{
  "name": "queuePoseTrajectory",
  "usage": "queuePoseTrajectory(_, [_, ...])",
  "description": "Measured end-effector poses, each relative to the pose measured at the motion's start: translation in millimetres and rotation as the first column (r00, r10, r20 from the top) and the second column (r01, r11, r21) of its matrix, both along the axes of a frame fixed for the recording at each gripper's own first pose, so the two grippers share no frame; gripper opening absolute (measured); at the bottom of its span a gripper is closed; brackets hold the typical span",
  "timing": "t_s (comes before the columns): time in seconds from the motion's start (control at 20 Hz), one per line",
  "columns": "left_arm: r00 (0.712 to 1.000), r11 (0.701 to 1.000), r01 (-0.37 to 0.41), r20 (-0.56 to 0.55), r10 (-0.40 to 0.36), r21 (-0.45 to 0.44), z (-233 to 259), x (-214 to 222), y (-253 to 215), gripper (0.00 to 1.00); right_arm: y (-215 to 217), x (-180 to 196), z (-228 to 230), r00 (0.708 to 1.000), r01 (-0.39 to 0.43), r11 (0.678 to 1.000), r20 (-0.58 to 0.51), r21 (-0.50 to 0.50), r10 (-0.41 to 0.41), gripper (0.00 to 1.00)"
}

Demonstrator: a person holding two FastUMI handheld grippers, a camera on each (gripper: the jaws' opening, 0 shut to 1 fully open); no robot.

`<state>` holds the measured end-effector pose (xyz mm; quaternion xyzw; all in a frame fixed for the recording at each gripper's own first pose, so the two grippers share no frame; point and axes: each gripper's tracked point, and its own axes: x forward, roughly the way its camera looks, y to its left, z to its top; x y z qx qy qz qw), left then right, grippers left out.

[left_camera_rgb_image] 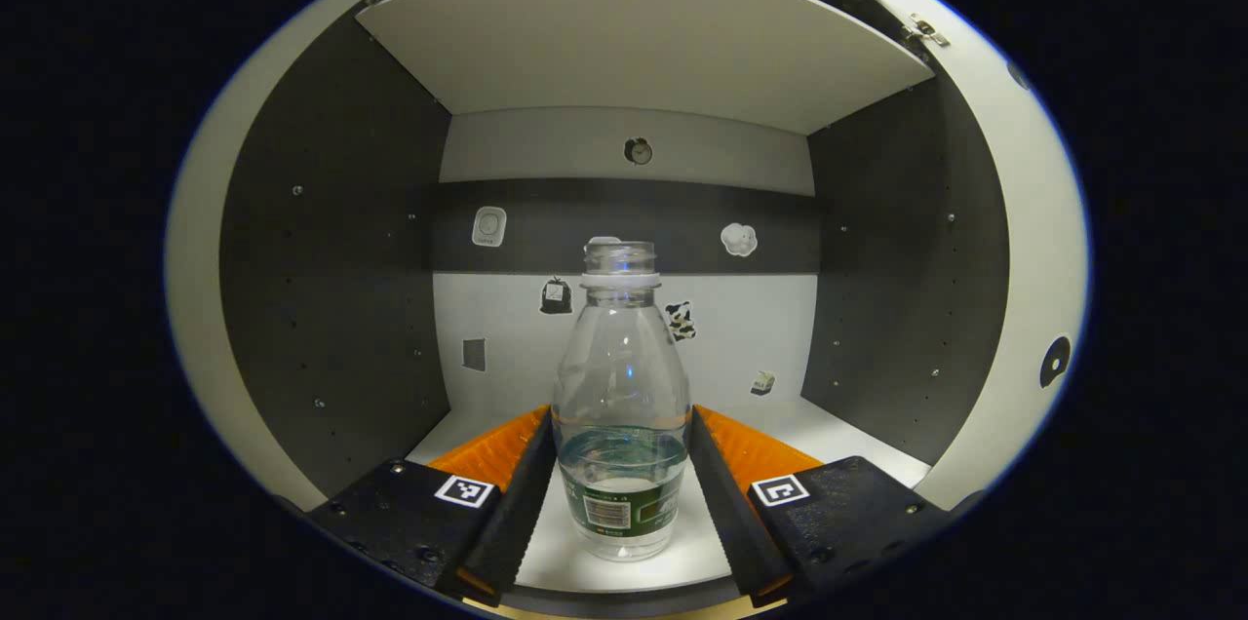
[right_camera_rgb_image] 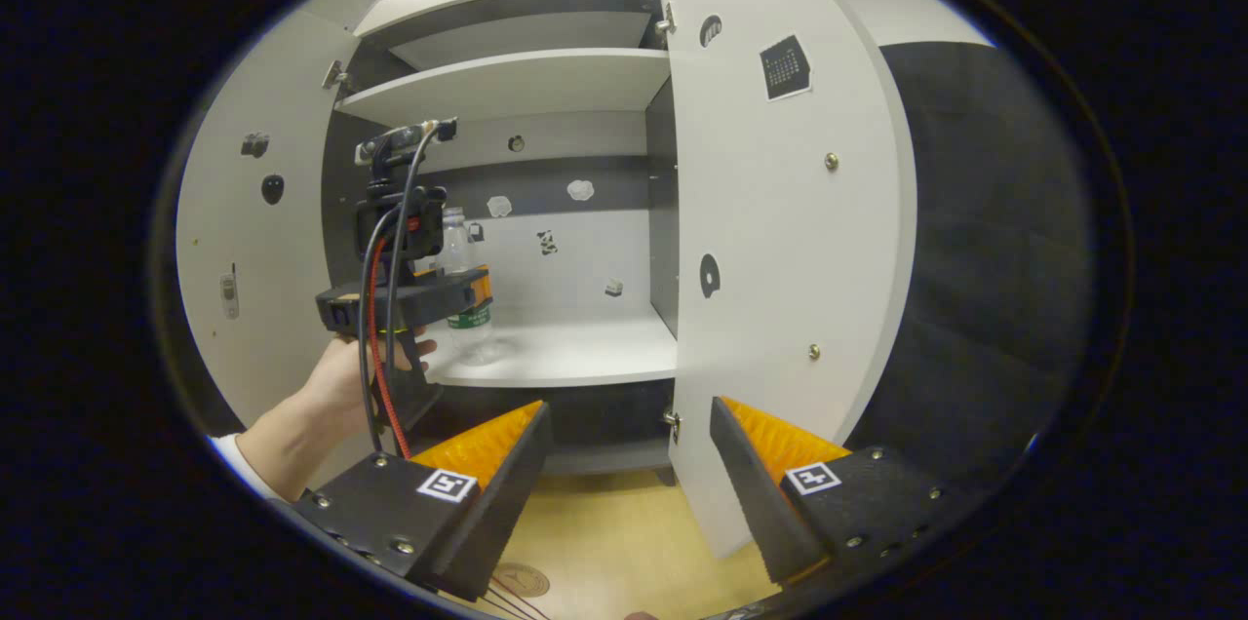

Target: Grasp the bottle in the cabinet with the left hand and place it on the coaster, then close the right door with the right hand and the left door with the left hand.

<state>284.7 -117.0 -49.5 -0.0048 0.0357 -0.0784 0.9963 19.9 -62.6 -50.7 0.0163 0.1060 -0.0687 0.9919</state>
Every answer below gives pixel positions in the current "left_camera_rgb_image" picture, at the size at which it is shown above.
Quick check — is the clear plastic bottle green label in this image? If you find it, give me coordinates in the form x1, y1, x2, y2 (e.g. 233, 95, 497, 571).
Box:
550, 239, 696, 563

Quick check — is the white cabinet door calendar sticker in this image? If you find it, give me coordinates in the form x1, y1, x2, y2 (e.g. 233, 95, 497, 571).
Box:
871, 0, 1092, 513

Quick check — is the white grey cabinet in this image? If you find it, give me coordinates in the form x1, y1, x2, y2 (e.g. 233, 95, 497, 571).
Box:
219, 0, 1012, 617

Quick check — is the white cabinet shelf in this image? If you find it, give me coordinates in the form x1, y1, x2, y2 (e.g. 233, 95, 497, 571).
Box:
355, 0, 936, 136

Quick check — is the metal door hinge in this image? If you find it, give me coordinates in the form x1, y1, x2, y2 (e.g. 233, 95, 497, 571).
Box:
901, 12, 953, 50

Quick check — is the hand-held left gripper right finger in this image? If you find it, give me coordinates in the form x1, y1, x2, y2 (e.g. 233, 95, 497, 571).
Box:
686, 404, 962, 609

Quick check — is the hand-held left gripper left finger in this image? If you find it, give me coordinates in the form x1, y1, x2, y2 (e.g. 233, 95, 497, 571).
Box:
307, 404, 558, 606

